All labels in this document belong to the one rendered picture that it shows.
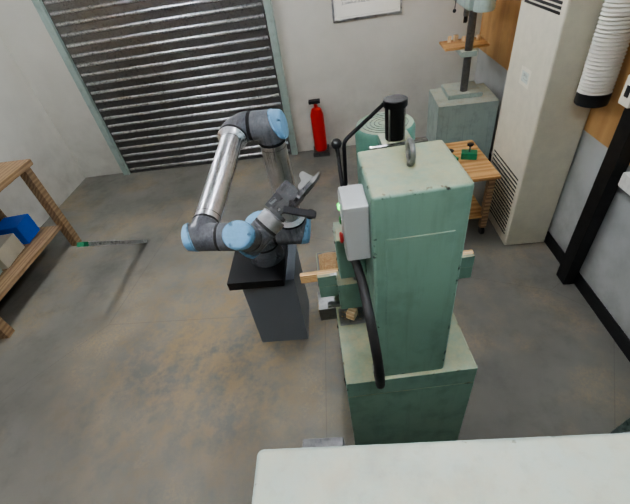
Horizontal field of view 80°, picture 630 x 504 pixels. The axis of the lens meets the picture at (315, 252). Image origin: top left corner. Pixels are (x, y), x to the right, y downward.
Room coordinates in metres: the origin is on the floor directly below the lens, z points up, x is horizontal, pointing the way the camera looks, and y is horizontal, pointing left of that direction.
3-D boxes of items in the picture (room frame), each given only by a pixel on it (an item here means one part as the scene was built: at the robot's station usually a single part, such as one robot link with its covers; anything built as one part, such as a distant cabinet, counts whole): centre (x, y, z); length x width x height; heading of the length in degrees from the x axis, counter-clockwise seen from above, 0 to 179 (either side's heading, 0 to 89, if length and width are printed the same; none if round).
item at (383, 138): (0.91, -0.26, 1.53); 0.08 x 0.08 x 0.17; 87
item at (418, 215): (0.75, -0.25, 1.16); 0.22 x 0.22 x 0.72; 87
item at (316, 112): (3.97, -0.28, 0.30); 0.19 x 0.18 x 0.60; 173
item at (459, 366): (0.92, -0.26, 0.76); 0.57 x 0.45 x 0.09; 177
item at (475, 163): (2.41, -1.03, 0.32); 0.66 x 0.57 x 0.64; 85
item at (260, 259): (1.61, 0.27, 0.65); 0.19 x 0.19 x 0.10
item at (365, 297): (0.64, -0.11, 1.12); 0.33 x 0.05 x 0.36; 177
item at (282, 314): (1.61, 0.27, 0.27); 0.30 x 0.30 x 0.55; 83
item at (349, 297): (0.87, -0.10, 1.02); 0.09 x 0.07 x 0.12; 87
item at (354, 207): (0.73, -0.11, 1.40); 0.10 x 0.06 x 0.16; 177
